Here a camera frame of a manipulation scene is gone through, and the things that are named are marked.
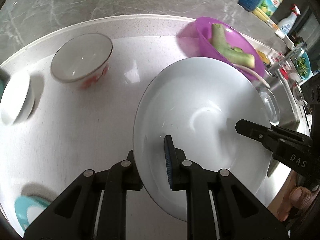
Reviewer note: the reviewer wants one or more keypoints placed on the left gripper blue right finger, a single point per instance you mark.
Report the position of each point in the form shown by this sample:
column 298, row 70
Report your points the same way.
column 173, row 158

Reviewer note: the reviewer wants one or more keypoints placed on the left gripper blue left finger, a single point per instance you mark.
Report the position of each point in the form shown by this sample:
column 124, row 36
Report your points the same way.
column 134, row 182

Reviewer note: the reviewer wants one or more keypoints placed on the large white bowl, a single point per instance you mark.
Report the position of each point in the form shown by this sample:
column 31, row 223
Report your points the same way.
column 198, row 101

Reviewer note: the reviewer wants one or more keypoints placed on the teal floral plate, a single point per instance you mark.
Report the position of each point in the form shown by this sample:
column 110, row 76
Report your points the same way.
column 28, row 208

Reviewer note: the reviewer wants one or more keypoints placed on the floral rimmed white bowl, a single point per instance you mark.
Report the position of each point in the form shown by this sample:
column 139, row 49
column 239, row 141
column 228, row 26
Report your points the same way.
column 82, row 61

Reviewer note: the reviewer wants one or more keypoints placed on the small white bowl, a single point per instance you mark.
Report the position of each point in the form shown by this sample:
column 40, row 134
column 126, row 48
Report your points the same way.
column 17, row 100

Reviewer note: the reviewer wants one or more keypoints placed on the person right hand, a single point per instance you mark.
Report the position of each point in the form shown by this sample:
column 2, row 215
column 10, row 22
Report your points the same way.
column 289, row 196

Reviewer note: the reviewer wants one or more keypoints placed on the stainless steel sink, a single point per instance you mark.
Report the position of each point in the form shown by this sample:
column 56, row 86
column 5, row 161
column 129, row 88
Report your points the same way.
column 288, row 109

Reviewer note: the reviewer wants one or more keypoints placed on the steel bowl in sink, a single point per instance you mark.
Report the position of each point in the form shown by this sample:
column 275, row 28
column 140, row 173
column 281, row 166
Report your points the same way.
column 271, row 105

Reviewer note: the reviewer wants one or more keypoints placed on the teal bowl chopped greens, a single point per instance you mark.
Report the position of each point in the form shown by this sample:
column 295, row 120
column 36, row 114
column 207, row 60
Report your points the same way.
column 303, row 66

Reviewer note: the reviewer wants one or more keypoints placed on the chrome faucet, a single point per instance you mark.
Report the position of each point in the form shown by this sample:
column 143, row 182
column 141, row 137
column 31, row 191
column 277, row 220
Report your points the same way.
column 284, row 65

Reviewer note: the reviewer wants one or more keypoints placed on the green peeled vegetable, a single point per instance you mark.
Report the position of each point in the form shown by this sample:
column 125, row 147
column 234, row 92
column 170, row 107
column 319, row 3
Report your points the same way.
column 218, row 41

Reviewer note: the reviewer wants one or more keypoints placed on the purple plastic basin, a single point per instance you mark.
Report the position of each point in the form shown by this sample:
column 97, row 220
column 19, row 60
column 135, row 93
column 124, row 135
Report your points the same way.
column 196, row 36

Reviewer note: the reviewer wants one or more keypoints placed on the white spray bottle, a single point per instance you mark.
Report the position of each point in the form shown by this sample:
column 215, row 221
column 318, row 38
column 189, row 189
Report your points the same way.
column 286, row 24

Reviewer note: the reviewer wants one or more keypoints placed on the teal bowl with greens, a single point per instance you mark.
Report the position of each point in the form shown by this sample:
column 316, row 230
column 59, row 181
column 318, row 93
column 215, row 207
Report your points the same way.
column 4, row 79

